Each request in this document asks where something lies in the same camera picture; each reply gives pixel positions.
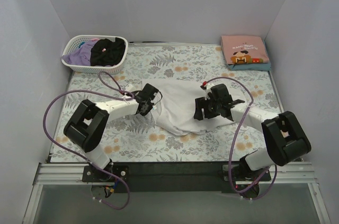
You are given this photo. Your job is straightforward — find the white t shirt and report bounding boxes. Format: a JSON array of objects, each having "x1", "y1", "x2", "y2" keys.
[{"x1": 142, "y1": 79, "x2": 233, "y2": 136}]

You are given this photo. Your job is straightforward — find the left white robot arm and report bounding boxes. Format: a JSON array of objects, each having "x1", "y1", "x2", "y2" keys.
[{"x1": 64, "y1": 83, "x2": 159, "y2": 182}]

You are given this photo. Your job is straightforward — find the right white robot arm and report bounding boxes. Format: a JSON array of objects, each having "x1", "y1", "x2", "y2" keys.
[{"x1": 194, "y1": 83, "x2": 311, "y2": 180}]

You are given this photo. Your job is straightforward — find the floral table mat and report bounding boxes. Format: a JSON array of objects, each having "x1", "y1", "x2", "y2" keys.
[{"x1": 50, "y1": 45, "x2": 280, "y2": 163}]

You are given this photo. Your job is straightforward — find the folded pink t shirt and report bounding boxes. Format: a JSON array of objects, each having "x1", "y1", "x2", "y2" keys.
[{"x1": 221, "y1": 35, "x2": 269, "y2": 65}]

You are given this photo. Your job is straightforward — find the black garment in basket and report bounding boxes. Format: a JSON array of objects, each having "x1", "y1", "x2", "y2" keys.
[{"x1": 90, "y1": 38, "x2": 126, "y2": 67}]

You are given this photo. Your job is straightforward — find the white plastic laundry basket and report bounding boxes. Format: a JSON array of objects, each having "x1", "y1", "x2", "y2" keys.
[{"x1": 61, "y1": 35, "x2": 129, "y2": 74}]

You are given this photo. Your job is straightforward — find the purple garment in basket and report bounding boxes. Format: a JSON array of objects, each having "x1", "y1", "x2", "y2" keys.
[{"x1": 62, "y1": 39, "x2": 98, "y2": 66}]

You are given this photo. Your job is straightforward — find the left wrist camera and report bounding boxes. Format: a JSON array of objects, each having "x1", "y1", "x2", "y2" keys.
[{"x1": 124, "y1": 84, "x2": 137, "y2": 93}]

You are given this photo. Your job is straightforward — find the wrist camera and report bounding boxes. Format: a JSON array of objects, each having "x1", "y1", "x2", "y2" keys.
[
  {"x1": 124, "y1": 84, "x2": 137, "y2": 93},
  {"x1": 200, "y1": 82, "x2": 214, "y2": 99}
]

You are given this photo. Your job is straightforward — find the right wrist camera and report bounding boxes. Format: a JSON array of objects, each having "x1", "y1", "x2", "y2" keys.
[{"x1": 200, "y1": 82, "x2": 214, "y2": 99}]

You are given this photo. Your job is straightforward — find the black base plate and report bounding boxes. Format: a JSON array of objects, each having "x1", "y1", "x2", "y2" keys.
[{"x1": 82, "y1": 161, "x2": 265, "y2": 193}]

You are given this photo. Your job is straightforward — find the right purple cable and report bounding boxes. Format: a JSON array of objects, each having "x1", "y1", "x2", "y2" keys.
[{"x1": 202, "y1": 77, "x2": 278, "y2": 201}]

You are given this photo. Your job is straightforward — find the aluminium frame rail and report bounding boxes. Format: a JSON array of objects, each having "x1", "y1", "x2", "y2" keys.
[{"x1": 23, "y1": 162, "x2": 331, "y2": 223}]

